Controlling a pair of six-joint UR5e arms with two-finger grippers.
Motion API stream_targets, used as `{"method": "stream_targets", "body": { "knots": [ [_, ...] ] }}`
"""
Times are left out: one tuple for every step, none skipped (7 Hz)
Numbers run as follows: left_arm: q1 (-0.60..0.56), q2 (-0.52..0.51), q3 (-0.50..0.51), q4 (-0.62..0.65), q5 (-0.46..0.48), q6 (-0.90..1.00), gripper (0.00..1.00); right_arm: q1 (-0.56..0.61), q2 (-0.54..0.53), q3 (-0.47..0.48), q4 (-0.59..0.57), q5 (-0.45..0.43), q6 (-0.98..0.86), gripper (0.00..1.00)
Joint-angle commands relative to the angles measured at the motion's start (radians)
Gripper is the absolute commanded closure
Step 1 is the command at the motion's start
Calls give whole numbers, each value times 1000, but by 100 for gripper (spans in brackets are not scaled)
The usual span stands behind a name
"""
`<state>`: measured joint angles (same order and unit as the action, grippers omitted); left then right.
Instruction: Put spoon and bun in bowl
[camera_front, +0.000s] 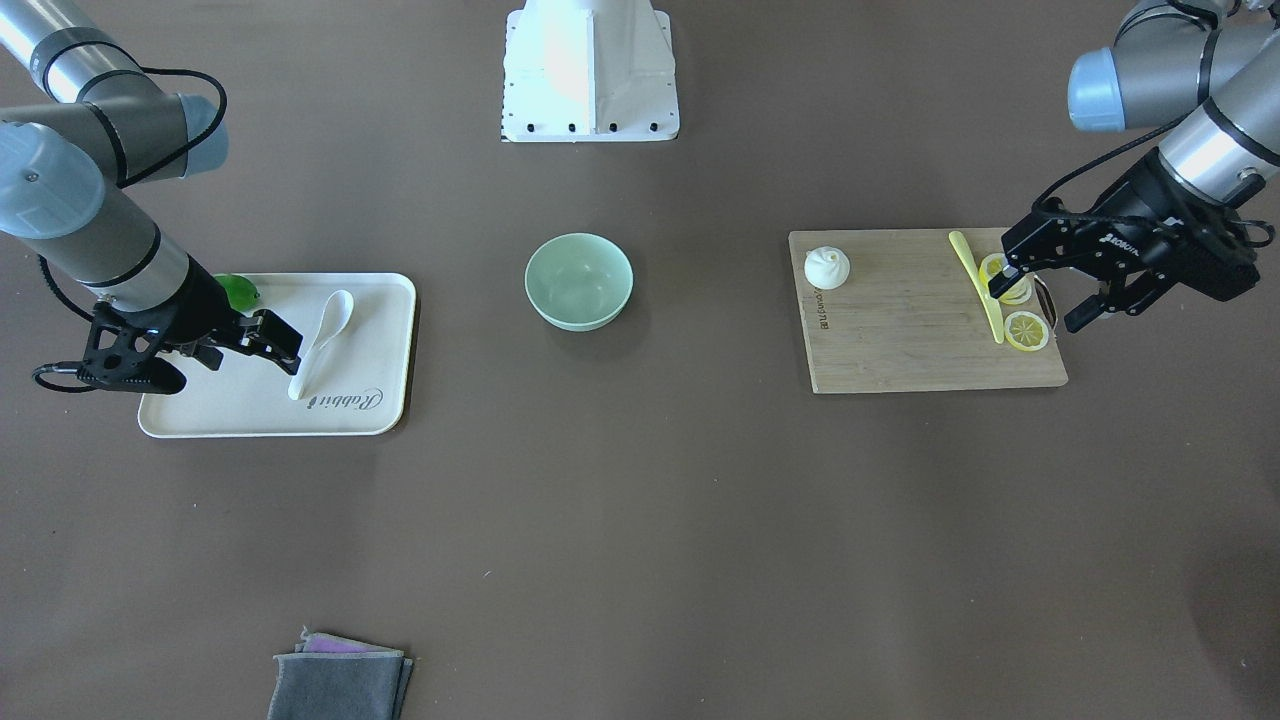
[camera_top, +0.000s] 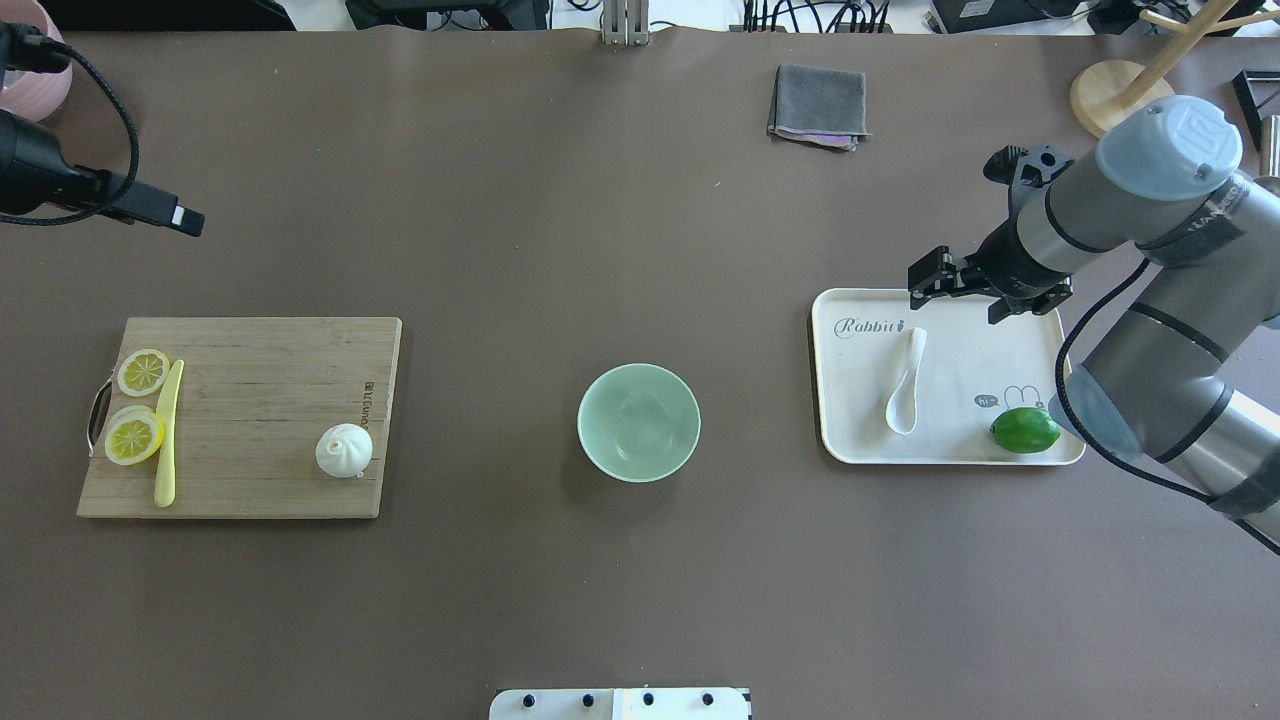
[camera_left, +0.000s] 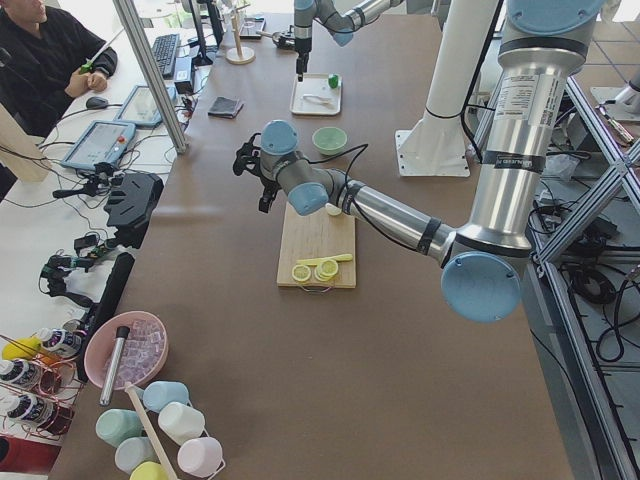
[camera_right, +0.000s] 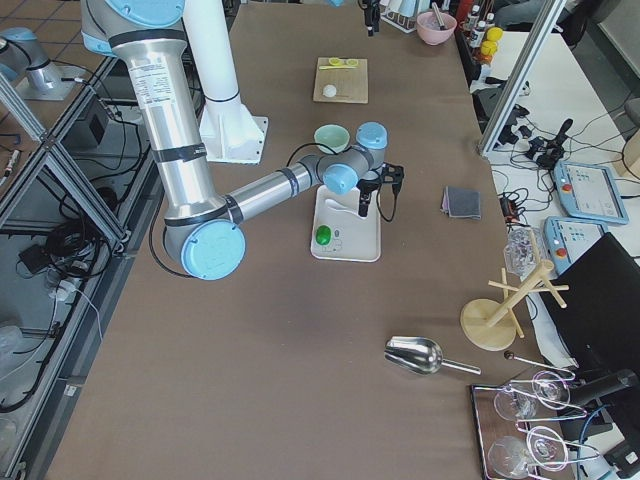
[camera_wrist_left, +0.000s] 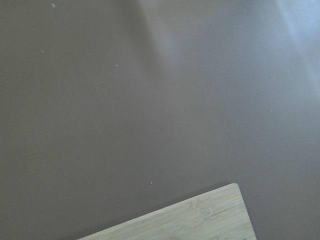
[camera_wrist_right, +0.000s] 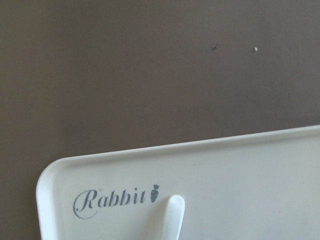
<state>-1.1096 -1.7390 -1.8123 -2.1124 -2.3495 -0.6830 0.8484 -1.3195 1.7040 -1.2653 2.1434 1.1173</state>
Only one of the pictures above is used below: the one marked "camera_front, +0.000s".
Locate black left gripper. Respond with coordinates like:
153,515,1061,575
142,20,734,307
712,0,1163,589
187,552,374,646
987,150,1260,333

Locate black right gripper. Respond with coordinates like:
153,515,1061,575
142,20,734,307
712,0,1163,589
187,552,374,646
76,270,302,395

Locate white ceramic spoon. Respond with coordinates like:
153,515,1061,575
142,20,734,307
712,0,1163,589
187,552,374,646
287,290,355,400

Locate white steamed bun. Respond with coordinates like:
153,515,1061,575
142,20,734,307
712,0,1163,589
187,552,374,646
803,246,852,291

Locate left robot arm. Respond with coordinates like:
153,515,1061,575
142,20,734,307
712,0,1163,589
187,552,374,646
980,1,1279,332

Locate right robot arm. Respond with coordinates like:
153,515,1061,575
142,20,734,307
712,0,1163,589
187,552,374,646
1,1,302,395

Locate mint green bowl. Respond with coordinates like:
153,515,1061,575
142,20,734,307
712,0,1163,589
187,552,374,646
524,232,635,332

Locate green toy pepper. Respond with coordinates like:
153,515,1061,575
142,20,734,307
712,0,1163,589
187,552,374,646
214,273,261,314

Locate cream rabbit tray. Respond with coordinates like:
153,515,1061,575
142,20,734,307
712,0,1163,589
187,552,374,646
137,273,417,438

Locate yellow plastic knife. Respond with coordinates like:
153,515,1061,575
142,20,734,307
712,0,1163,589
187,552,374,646
948,231,1006,345

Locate bamboo cutting board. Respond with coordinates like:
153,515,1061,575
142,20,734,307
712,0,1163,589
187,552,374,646
788,228,1068,395

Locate grey folded cloth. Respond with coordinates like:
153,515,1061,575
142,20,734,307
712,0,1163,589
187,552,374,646
266,628,415,719

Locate metal cutting board handle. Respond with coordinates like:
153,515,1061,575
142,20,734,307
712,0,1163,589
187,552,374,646
1030,275,1060,331

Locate lemon slice near handle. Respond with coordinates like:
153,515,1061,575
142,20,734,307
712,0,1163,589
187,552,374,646
1004,311,1052,352

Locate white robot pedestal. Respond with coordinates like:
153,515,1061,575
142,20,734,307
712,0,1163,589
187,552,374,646
500,1,681,143

